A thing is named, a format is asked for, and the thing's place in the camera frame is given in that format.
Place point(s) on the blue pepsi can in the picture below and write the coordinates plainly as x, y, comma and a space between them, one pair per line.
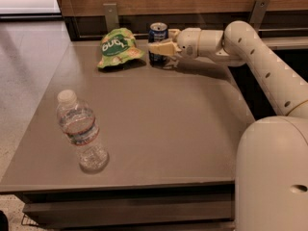
158, 32

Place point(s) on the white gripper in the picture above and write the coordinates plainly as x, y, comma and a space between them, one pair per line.
188, 42

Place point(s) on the metal wall bracket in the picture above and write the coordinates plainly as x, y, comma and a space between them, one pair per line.
258, 11
111, 16

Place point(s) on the green rice chip bag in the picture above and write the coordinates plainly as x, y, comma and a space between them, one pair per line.
118, 47

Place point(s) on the left metal wall bracket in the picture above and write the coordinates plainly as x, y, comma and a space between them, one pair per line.
111, 16

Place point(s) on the right metal wall bracket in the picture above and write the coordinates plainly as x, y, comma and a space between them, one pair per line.
258, 11

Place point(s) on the clear plastic water bottle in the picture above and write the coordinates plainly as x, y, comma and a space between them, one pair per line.
78, 123

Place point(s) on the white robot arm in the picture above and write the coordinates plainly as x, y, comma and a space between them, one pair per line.
271, 178

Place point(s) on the grey table drawer front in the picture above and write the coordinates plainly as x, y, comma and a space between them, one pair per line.
112, 212

